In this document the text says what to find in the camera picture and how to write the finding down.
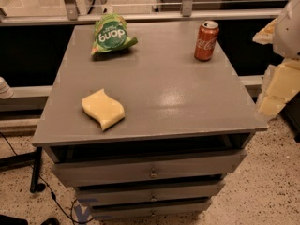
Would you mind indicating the middle grey drawer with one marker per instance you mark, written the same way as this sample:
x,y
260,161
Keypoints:
x,y
150,194

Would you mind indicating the yellow wavy sponge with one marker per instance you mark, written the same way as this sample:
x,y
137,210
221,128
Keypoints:
x,y
106,110

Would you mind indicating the red coca-cola can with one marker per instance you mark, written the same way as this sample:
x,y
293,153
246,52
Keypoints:
x,y
206,40

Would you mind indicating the black metal stand leg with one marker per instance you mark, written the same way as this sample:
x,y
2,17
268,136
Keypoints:
x,y
32,159

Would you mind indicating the green rice chip bag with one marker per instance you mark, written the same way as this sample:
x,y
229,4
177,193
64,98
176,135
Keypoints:
x,y
111,35

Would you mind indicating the metal rail frame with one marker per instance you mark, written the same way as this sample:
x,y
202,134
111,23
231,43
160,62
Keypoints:
x,y
45,12

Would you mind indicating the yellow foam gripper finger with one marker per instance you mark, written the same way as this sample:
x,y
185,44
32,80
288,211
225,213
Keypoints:
x,y
280,84
265,35

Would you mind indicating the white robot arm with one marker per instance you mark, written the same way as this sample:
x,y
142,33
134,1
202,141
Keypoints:
x,y
286,40

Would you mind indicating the grey drawer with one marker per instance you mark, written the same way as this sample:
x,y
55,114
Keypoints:
x,y
149,209
139,169
150,194

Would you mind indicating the top grey drawer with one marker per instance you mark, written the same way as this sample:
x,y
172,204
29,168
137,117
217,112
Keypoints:
x,y
139,169

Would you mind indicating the grey drawer cabinet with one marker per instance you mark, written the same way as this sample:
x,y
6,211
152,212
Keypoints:
x,y
174,104

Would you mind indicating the bottom grey drawer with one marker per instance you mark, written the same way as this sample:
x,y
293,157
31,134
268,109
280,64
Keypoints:
x,y
149,209

